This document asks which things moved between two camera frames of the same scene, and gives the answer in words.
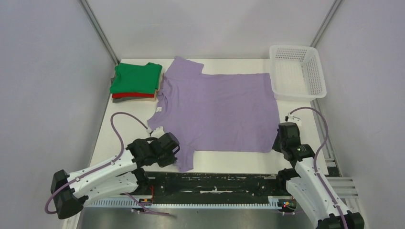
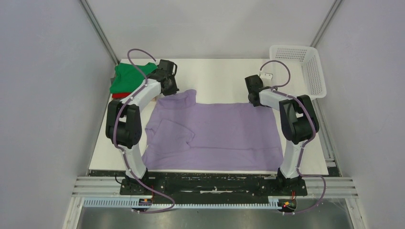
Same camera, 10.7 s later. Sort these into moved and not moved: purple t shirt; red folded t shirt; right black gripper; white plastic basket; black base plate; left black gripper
Moved: right black gripper; purple t shirt; left black gripper
Not moved: red folded t shirt; white plastic basket; black base plate
